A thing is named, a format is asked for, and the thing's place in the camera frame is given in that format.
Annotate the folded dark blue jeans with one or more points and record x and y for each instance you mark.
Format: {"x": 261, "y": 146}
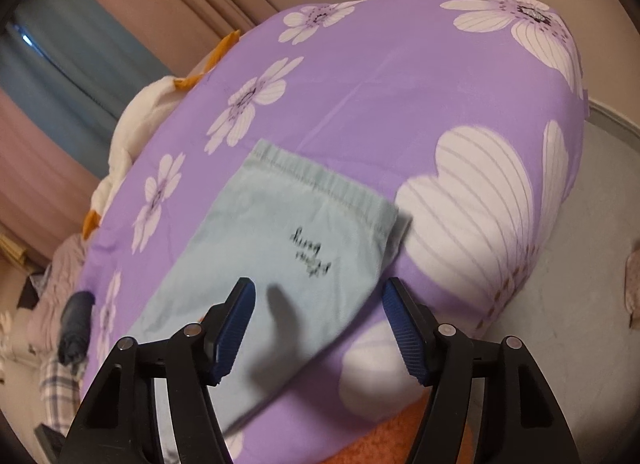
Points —
{"x": 75, "y": 324}

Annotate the teal curtain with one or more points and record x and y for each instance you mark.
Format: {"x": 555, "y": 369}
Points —
{"x": 65, "y": 54}

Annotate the yellow cloth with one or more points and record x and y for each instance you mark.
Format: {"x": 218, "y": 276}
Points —
{"x": 12, "y": 250}

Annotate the pale pink cloth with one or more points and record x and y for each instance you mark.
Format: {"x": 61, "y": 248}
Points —
{"x": 634, "y": 289}

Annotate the white goose plush toy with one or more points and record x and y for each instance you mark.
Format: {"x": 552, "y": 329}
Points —
{"x": 140, "y": 114}

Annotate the black cloth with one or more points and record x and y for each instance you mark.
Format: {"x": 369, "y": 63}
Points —
{"x": 30, "y": 291}

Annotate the purple floral blanket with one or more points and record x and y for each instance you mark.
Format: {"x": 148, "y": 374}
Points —
{"x": 375, "y": 94}

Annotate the grey plaid cloth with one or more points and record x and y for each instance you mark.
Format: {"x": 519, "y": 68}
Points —
{"x": 60, "y": 389}

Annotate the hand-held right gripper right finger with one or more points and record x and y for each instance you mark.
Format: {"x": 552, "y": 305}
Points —
{"x": 407, "y": 339}

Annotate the light green strawberry print pants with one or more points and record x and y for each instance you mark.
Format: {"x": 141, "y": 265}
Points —
{"x": 260, "y": 224}

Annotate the beige quilt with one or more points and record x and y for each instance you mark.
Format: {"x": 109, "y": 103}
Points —
{"x": 55, "y": 269}

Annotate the orange cloth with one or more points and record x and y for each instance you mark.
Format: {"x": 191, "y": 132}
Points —
{"x": 375, "y": 434}

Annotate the grey floor mat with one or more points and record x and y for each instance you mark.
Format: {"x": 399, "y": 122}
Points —
{"x": 575, "y": 269}

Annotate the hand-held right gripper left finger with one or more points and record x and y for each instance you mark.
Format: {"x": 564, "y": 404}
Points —
{"x": 230, "y": 339}

